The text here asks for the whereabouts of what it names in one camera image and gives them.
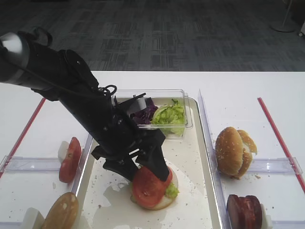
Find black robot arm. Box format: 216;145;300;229
0;32;170;181

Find purple cabbage leaves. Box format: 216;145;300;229
130;98;158;125

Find dark red meat slices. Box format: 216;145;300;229
226;194;263;229

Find right upper clear track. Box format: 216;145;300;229
246;157;303;175

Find tomato slice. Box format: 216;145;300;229
132;167;173;208
59;137;82;183

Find left red rail strip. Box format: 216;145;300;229
0;98;46;177

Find left upper clear track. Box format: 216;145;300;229
0;156;61;173

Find right red rail strip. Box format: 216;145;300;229
257;97;305;192

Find clear plastic divider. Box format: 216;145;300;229
198;90;231;229
71;135;94;198

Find lettuce on bun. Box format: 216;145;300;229
165;182;179;199

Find clear plastic container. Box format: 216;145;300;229
112;89;193;140

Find white pusher block cheese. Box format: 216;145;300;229
20;208;45;229

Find sesame bun inner half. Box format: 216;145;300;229
234;130;257;179

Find clear track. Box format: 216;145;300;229
0;222;21;229
0;156;61;173
246;157;303;175

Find bottom bun on tray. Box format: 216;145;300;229
130;168;178;210

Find white pusher block tomato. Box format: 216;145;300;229
58;141;69;164

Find sesame bun outer half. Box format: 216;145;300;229
215;127;243;176

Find yellow cheese patty disc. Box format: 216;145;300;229
41;192;79;229

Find right clear plastic divider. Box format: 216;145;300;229
198;90;231;229

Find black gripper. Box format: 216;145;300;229
91;98;169;181

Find white floor stand base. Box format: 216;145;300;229
269;0;295;33

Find red rail strip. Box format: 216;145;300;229
257;97;305;192
0;98;46;177

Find green lettuce in container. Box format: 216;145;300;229
151;99;185;137

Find white pusher block meat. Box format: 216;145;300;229
260;203;273;229

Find standing tomato slice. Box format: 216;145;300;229
59;137;82;183

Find left lower clear track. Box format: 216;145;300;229
0;222;21;229

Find left clear plastic divider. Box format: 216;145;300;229
71;135;94;198

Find silver metal tray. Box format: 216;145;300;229
73;96;226;229

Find sesame bun half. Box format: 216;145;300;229
215;127;243;176
234;130;257;179

